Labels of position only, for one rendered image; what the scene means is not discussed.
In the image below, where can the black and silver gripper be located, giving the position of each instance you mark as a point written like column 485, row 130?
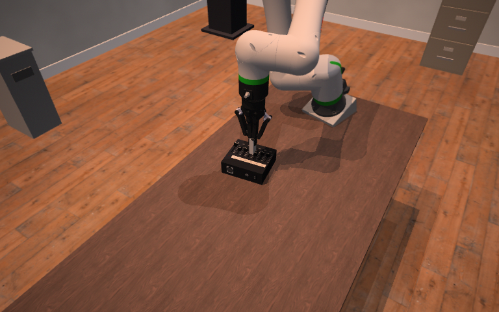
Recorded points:
column 254, row 111

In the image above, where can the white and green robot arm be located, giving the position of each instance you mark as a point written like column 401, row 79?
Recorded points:
column 295, row 52

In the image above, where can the black lighting desk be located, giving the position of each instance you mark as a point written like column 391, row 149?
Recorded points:
column 252, row 167

